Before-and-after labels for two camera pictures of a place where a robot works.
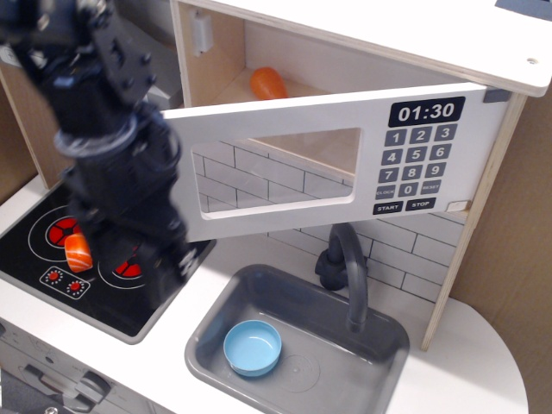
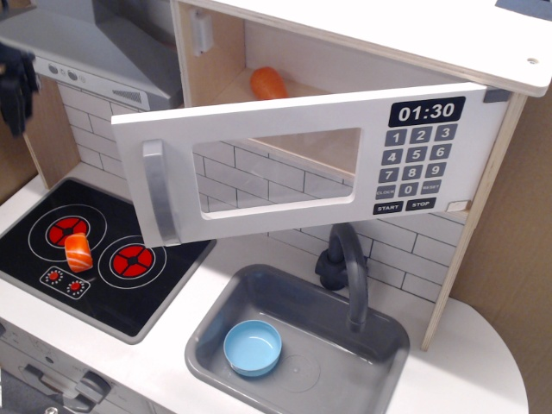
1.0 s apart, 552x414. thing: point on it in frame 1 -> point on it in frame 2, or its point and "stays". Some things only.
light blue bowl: [252, 348] stays
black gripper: [119, 176] -> [18, 86]
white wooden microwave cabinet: [237, 52] stays
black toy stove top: [115, 296] stays
